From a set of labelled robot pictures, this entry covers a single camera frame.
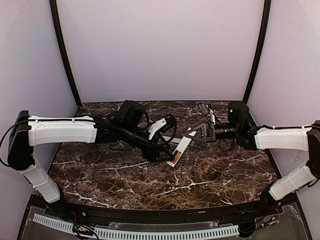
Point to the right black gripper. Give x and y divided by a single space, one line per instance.
210 132

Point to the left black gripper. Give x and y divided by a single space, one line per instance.
152 155

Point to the purple battery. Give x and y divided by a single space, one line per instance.
175 155

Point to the white remote control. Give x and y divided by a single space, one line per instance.
181 147

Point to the white remote battery cover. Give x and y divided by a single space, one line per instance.
174 140

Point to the orange battery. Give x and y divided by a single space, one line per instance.
177 157

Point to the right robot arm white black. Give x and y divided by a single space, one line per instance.
303 138

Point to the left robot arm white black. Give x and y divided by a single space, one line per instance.
129 124

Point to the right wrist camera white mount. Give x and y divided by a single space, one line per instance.
207 112

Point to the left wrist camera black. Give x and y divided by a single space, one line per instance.
156 127

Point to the grey slotted cable duct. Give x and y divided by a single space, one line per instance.
137 231

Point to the black front rail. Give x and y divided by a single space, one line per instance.
236 214

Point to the right black frame post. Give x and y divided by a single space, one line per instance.
258 51

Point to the black frame post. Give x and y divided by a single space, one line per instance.
63 51
258 51

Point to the left black frame post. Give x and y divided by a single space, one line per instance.
63 51

